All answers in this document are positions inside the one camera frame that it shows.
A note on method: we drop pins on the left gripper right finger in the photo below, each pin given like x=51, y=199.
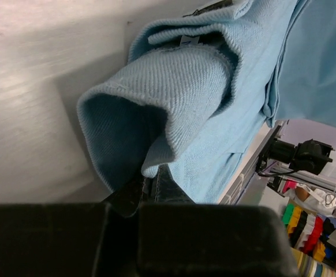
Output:
x=166, y=190

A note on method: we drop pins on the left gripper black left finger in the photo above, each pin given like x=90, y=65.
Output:
x=126, y=200

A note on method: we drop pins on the light blue trousers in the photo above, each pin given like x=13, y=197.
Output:
x=197, y=89

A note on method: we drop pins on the colourful plastic parts pile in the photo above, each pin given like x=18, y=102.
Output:
x=310, y=221

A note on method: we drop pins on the aluminium rail frame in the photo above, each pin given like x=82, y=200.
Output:
x=245, y=187

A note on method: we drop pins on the black motor on frame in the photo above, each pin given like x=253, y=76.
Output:
x=310, y=156

